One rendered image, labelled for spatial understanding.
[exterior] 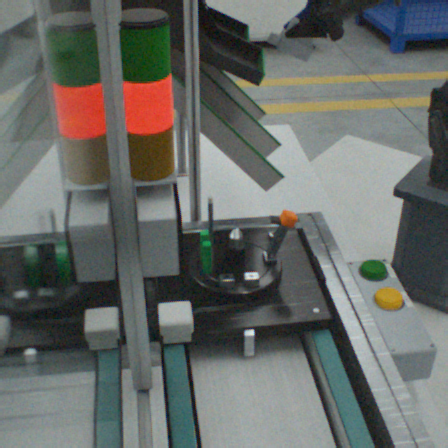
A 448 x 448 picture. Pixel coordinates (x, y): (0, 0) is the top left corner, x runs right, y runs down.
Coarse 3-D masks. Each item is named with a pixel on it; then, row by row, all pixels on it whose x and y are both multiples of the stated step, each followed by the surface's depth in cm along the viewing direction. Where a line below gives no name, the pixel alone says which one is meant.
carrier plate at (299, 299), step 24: (192, 240) 104; (264, 240) 104; (288, 240) 104; (288, 264) 99; (168, 288) 94; (192, 288) 94; (288, 288) 94; (312, 288) 94; (192, 312) 90; (216, 312) 90; (240, 312) 90; (264, 312) 90; (288, 312) 90; (312, 312) 90; (192, 336) 87; (216, 336) 87; (240, 336) 88
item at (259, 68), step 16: (128, 0) 96; (144, 0) 96; (160, 0) 96; (176, 0) 95; (176, 16) 97; (208, 16) 109; (176, 32) 98; (208, 32) 111; (224, 32) 111; (176, 48) 100; (208, 48) 99; (224, 48) 110; (240, 48) 112; (256, 48) 112; (224, 64) 101; (240, 64) 101; (256, 64) 110; (256, 80) 102
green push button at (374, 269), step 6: (366, 264) 99; (372, 264) 99; (378, 264) 99; (384, 264) 99; (366, 270) 97; (372, 270) 97; (378, 270) 97; (384, 270) 97; (366, 276) 97; (372, 276) 97; (378, 276) 97
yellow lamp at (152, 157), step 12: (168, 132) 61; (132, 144) 60; (144, 144) 60; (156, 144) 60; (168, 144) 61; (132, 156) 61; (144, 156) 61; (156, 156) 61; (168, 156) 62; (132, 168) 62; (144, 168) 61; (156, 168) 61; (168, 168) 62; (144, 180) 62
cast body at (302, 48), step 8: (288, 24) 119; (296, 24) 116; (272, 32) 119; (272, 40) 119; (280, 40) 118; (288, 40) 117; (296, 40) 117; (304, 40) 117; (280, 48) 118; (288, 48) 118; (296, 48) 118; (304, 48) 118; (312, 48) 118; (296, 56) 119; (304, 56) 119
